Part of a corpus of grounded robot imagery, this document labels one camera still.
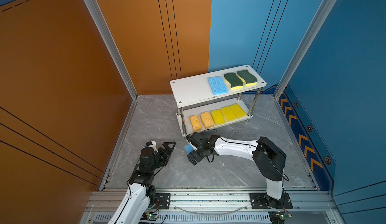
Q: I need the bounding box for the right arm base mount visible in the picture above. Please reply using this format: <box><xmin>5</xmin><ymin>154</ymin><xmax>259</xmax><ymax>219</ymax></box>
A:
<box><xmin>249</xmin><ymin>192</ymin><xmax>293</xmax><ymax>210</ymax></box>

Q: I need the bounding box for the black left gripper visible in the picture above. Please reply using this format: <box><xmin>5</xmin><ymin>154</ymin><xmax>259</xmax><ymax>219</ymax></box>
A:
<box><xmin>149</xmin><ymin>142</ymin><xmax>175</xmax><ymax>174</ymax></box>

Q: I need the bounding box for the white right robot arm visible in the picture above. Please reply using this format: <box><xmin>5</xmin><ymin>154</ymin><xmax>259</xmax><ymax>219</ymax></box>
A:
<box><xmin>187</xmin><ymin>132</ymin><xmax>289</xmax><ymax>209</ymax></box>

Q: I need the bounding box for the green circuit board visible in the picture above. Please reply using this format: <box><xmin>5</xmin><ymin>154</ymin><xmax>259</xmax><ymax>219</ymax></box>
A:
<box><xmin>140</xmin><ymin>213</ymin><xmax>159</xmax><ymax>222</ymax></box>
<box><xmin>268</xmin><ymin>212</ymin><xmax>288</xmax><ymax>224</ymax></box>

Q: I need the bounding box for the right green circuit board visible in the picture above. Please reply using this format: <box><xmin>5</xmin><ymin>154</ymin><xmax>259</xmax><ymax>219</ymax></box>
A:
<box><xmin>268</xmin><ymin>212</ymin><xmax>288</xmax><ymax>224</ymax></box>

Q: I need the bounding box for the yellow green sponge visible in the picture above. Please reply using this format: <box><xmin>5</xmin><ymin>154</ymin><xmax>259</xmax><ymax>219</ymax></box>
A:
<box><xmin>224</xmin><ymin>72</ymin><xmax>244</xmax><ymax>90</ymax></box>

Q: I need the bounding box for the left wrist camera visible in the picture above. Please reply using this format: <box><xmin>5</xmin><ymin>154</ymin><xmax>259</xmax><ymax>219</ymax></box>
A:
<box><xmin>144</xmin><ymin>141</ymin><xmax>157</xmax><ymax>151</ymax></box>

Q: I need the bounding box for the left green circuit board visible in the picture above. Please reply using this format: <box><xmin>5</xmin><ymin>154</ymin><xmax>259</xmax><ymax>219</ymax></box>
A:
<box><xmin>140</xmin><ymin>213</ymin><xmax>159</xmax><ymax>222</ymax></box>

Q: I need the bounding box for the green scrub sponge top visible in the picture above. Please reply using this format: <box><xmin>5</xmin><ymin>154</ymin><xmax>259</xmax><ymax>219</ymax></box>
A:
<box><xmin>237</xmin><ymin>70</ymin><xmax>258</xmax><ymax>86</ymax></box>

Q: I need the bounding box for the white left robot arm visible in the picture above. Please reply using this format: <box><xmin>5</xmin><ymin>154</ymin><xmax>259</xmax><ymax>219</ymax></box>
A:
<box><xmin>109</xmin><ymin>141</ymin><xmax>176</xmax><ymax>224</ymax></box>

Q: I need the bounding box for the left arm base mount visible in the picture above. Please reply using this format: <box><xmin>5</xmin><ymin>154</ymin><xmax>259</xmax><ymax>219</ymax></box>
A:
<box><xmin>148</xmin><ymin>192</ymin><xmax>171</xmax><ymax>210</ymax></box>

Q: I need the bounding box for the right aluminium corner post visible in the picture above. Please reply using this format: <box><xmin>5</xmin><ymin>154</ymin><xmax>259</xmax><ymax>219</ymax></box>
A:
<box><xmin>273</xmin><ymin>0</ymin><xmax>337</xmax><ymax>100</ymax></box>

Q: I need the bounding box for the aluminium corner post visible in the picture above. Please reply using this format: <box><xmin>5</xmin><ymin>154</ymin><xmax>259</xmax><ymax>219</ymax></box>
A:
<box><xmin>273</xmin><ymin>0</ymin><xmax>337</xmax><ymax>100</ymax></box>
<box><xmin>83</xmin><ymin>0</ymin><xmax>138</xmax><ymax>100</ymax></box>

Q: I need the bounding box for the orange cellulose sponge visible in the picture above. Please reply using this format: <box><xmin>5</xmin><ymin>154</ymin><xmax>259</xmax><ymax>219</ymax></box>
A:
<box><xmin>190</xmin><ymin>115</ymin><xmax>202</xmax><ymax>132</ymax></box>
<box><xmin>200</xmin><ymin>112</ymin><xmax>215</xmax><ymax>129</ymax></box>

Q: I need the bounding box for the left aluminium corner post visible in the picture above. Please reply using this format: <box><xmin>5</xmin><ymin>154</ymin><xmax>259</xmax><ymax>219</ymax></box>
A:
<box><xmin>83</xmin><ymin>0</ymin><xmax>138</xmax><ymax>100</ymax></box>

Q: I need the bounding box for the blue sponge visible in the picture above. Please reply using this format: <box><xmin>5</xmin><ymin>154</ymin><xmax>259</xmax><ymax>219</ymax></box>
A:
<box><xmin>185</xmin><ymin>144</ymin><xmax>195</xmax><ymax>154</ymax></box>
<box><xmin>208</xmin><ymin>76</ymin><xmax>228</xmax><ymax>95</ymax></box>

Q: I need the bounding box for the blue sponge bottom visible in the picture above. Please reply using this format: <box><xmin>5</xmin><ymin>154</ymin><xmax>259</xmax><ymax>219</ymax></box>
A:
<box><xmin>208</xmin><ymin>76</ymin><xmax>228</xmax><ymax>95</ymax></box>

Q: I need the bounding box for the white two-tier metal shelf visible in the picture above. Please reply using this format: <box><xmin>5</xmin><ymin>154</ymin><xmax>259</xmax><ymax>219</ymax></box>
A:
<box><xmin>170</xmin><ymin>65</ymin><xmax>267</xmax><ymax>137</ymax></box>

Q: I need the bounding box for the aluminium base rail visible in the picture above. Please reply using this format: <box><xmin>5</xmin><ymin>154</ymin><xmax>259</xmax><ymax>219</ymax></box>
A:
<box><xmin>79</xmin><ymin>187</ymin><xmax>344</xmax><ymax>224</ymax></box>

